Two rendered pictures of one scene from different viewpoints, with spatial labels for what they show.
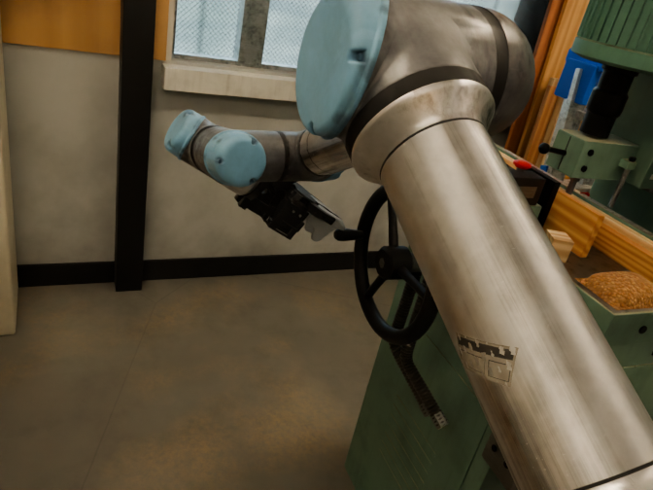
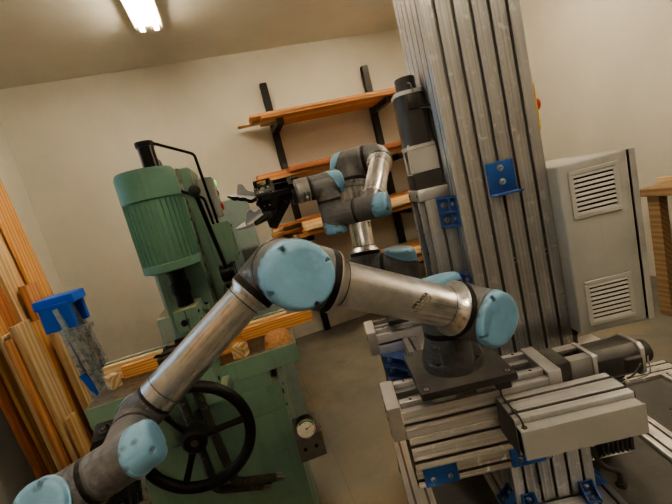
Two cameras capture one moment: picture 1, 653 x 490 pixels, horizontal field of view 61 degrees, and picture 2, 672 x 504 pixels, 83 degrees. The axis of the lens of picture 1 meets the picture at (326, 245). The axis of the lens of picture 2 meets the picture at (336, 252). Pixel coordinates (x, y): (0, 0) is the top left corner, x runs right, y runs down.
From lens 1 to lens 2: 63 cm
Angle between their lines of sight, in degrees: 72
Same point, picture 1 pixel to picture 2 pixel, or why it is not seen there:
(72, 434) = not seen: outside the picture
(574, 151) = (193, 314)
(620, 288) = (281, 335)
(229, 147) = (149, 434)
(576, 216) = not seen: hidden behind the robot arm
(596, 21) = (160, 255)
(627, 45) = (184, 256)
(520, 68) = not seen: hidden behind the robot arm
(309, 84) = (299, 290)
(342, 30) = (312, 256)
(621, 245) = (246, 332)
